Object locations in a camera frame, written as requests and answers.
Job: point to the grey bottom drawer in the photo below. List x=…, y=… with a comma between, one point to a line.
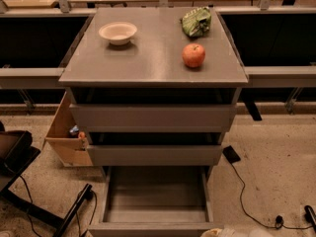
x=161, y=201

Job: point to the grey drawer cabinet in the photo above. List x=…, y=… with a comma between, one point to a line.
x=149, y=70

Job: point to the blue item in box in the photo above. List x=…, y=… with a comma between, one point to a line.
x=74, y=131

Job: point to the grey drawer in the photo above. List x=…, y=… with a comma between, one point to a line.
x=161, y=201
x=155, y=155
x=154, y=118

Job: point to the black plug right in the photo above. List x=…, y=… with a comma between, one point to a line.
x=310, y=216

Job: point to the orange item in box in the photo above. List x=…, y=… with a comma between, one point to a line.
x=81, y=134

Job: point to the grey middle drawer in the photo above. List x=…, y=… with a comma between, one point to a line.
x=155, y=155

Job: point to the green crumpled chip bag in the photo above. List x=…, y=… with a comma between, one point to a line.
x=196, y=22

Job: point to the black stand base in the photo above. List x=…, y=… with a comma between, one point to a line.
x=52, y=187

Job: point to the red apple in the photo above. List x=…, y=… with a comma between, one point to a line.
x=193, y=55

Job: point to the white paper bowl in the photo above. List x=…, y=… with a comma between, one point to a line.
x=118, y=33

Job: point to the grey metal rail frame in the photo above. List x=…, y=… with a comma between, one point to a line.
x=36, y=46

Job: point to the black power adapter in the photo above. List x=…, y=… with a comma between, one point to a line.
x=231, y=155

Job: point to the grey top drawer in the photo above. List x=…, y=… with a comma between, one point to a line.
x=154, y=118

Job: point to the brown cardboard box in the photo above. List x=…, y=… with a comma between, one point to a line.
x=70, y=149

